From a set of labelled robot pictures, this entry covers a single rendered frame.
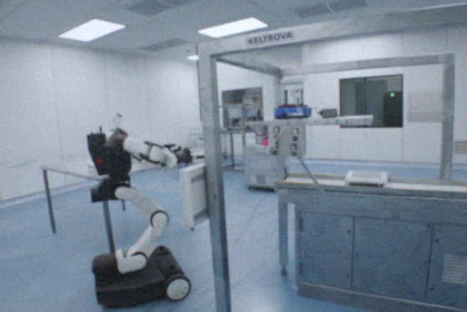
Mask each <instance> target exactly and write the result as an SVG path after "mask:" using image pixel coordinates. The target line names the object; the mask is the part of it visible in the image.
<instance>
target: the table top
mask: <svg viewBox="0 0 467 312"><path fill-rule="evenodd" d="M87 162H92V160H91V158H87V159H74V160H69V161H64V162H60V163H55V164H47V165H42V166H39V167H40V168H41V169H46V170H49V171H53V172H56V173H61V174H67V175H71V176H75V177H79V178H82V179H89V180H93V181H97V182H100V181H101V179H103V177H107V176H108V175H104V176H98V172H97V173H93V172H91V171H89V170H88V165H87ZM167 167H168V166H166V167H161V164H160V165H157V166H154V165H152V164H149V163H134V162H133V166H132V169H131V170H130V172H129V173H128V174H129V175H133V174H139V173H142V172H146V171H150V170H153V169H163V168H167Z"/></svg>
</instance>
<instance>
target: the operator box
mask: <svg viewBox="0 0 467 312"><path fill-rule="evenodd" d="M179 172H180V183H181V193H182V204H183V223H184V227H192V228H194V227H196V226H197V225H199V224H201V223H202V222H203V221H205V220H206V219H208V202H207V189H206V178H205V165H204V164H203V163H200V164H196V165H194V166H191V167H188V168H185V169H180V170H179Z"/></svg>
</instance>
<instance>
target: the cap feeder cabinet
mask: <svg viewBox="0 0 467 312"><path fill-rule="evenodd" d="M243 147H244V172H245V185H246V186H248V187H249V186H254V187H261V188H269V189H275V187H276V186H274V180H278V175H277V156H269V149H268V150H267V148H268V146H264V144H263V143H261V144H259V143H251V144H248V145H244V146H243ZM266 150H267V152H266ZM265 152H266V154H265V155H264V153H265ZM287 173H290V160H289V157H287ZM249 189H250V187H249Z"/></svg>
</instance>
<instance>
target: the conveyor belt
mask: <svg viewBox="0 0 467 312"><path fill-rule="evenodd" d="M284 181H293V182H305V183H313V182H314V181H313V180H312V179H302V178H286V179H285V180H284ZM317 181H318V182H319V184H336V185H345V182H344V181H341V180H327V179H317ZM277 187H280V188H291V189H305V188H294V187H284V186H276V187H275V189H274V190H275V192H276V188H277ZM388 187H393V188H404V189H434V190H455V191H465V192H467V186H449V185H438V184H435V185H427V184H404V183H402V184H392V183H387V188H388ZM311 190H319V189H311ZM324 191H341V192H351V193H362V194H387V193H377V192H373V193H366V192H357V191H347V190H336V189H334V190H326V189H324ZM276 193H278V192H276ZM389 195H408V196H418V197H425V196H424V195H414V194H389ZM426 197H436V198H444V199H445V198H453V199H467V198H460V197H442V196H433V195H428V196H426Z"/></svg>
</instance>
